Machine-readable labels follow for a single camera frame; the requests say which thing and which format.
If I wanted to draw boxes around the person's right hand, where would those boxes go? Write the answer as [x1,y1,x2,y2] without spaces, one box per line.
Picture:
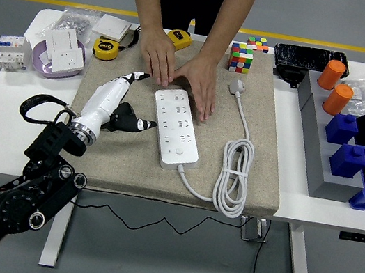
[132,26,183,88]

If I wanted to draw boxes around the person's left hand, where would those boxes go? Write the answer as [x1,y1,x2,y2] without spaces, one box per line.
[166,52,225,125]

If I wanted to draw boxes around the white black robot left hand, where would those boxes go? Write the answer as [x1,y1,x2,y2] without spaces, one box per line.
[77,61,166,141]

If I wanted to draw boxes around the black power adapter plug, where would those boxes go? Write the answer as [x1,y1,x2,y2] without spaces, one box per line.
[114,100,140,123]

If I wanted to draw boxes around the white power strip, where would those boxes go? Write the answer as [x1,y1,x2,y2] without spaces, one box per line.
[142,84,211,175]

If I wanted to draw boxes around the thin black adapter cord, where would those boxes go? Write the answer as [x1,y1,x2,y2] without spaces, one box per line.
[72,192,248,250]

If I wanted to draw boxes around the square yellow tape measure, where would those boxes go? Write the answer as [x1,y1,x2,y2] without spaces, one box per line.
[165,26,195,53]

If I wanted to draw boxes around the large colourful puzzle cube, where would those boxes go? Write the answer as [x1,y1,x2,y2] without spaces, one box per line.
[226,40,256,76]

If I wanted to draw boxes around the round yellow tape measure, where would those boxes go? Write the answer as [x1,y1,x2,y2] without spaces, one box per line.
[91,36,121,63]

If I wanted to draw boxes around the small colourful puzzle cube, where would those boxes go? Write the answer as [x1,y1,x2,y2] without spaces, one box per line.
[245,34,272,55]

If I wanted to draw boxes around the purple bowl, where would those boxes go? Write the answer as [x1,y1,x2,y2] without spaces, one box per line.
[29,31,91,85]

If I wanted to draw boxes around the clear bag of screws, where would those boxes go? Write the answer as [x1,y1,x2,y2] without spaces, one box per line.
[36,1,102,47]

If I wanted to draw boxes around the small black device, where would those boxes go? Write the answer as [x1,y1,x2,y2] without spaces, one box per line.
[272,63,307,91]

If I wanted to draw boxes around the beige fabric mat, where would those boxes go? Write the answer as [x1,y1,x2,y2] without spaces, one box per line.
[55,21,306,223]

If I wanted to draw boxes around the white circuit breaker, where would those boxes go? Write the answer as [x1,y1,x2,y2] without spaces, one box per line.
[0,32,36,75]

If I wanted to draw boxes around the black glossy tray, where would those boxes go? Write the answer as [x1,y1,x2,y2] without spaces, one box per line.
[271,40,354,81]

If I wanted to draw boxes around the orange cylinder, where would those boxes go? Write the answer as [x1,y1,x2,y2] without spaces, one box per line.
[320,81,356,119]
[315,57,348,94]

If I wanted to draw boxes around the grey stepped block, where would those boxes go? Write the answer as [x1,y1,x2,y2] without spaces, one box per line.
[280,68,365,207]

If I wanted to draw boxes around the blue block with knob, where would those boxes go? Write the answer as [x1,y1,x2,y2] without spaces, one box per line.
[323,110,362,148]
[327,141,365,182]

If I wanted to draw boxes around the clear plastic bag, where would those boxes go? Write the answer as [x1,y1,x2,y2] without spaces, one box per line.
[337,75,365,118]

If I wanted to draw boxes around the black table control panel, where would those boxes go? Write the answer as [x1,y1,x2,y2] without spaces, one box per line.
[339,230,365,244]

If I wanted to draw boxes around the black tape measure strap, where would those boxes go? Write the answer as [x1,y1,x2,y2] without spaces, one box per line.
[118,23,142,54]

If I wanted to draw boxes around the white power strip cord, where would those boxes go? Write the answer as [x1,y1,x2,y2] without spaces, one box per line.
[171,70,268,221]

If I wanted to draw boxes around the white wall socket panel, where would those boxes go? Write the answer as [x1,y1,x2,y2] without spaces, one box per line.
[48,44,88,78]

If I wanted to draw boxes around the white flat switch box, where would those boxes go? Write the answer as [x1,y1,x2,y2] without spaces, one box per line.
[90,11,133,44]

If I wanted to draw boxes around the white wall switch panel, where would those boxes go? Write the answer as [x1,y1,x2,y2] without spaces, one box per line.
[47,25,81,63]

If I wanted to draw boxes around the metal bracket under table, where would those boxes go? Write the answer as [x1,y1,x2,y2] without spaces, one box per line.
[237,214,272,246]

